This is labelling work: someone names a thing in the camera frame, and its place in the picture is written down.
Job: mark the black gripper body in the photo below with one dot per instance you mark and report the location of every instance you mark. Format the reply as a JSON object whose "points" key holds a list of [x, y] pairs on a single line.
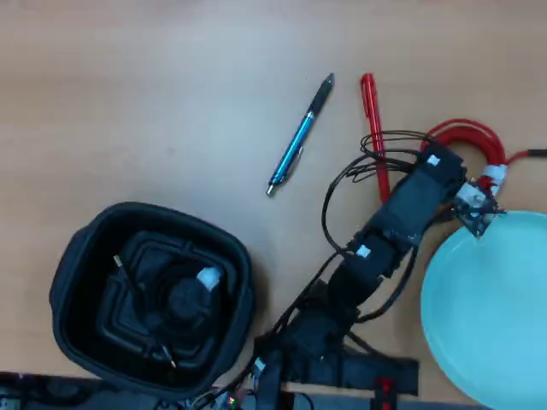
{"points": [[440, 171]]}

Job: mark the green round bowl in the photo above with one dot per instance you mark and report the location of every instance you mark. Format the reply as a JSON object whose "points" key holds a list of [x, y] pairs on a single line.
{"points": [[491, 320]]}

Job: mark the black plastic bowl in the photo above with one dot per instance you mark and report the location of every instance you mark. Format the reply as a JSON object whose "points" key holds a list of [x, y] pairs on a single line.
{"points": [[85, 299]]}

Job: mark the red pen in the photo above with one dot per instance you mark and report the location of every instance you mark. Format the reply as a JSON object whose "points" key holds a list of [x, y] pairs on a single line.
{"points": [[372, 107]]}

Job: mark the blue and black pen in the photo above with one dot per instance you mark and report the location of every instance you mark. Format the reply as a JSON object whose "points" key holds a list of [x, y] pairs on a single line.
{"points": [[297, 141]]}

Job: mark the red clamp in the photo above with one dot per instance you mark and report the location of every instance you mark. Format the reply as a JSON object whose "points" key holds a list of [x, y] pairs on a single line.
{"points": [[385, 390]]}

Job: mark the servo controller board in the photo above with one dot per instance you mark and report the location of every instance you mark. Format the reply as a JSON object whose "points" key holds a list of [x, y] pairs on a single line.
{"points": [[222, 400]]}

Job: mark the black equipment strip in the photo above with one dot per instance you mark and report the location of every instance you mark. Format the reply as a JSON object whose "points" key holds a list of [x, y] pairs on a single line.
{"points": [[64, 390]]}

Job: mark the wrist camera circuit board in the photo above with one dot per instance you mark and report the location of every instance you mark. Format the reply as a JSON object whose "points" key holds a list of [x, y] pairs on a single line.
{"points": [[474, 203]]}

